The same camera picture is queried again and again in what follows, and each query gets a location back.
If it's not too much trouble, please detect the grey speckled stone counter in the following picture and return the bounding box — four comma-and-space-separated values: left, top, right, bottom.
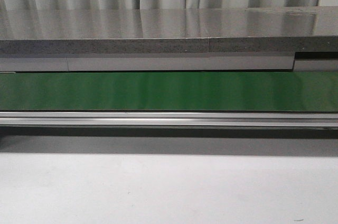
1, 6, 337, 72

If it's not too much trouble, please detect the green conveyor belt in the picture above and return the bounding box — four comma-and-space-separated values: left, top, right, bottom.
1, 71, 337, 113

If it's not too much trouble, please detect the aluminium conveyor side rail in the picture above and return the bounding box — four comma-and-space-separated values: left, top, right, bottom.
1, 111, 337, 128

